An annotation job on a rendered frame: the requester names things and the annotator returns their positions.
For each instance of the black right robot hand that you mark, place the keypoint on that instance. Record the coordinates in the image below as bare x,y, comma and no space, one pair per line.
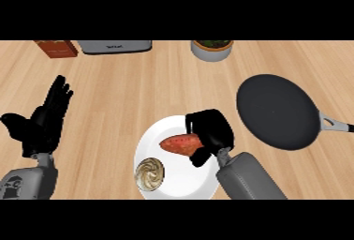
212,128

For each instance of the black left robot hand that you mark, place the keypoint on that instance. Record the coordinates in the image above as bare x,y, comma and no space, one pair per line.
43,125

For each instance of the orange sweet potato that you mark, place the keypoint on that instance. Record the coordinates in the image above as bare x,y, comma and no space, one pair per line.
180,144

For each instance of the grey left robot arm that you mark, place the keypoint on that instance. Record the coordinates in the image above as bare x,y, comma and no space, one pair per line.
28,182

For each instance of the black frying pan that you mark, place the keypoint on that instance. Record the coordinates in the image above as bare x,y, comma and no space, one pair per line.
276,112

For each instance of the white plate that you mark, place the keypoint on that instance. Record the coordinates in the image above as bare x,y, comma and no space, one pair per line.
184,178

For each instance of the brown box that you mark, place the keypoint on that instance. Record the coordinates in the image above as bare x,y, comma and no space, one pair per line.
56,48

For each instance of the grey plant pot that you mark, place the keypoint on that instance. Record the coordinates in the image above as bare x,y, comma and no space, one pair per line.
211,49

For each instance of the grey appliance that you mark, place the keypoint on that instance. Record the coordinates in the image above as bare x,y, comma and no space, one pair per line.
115,47

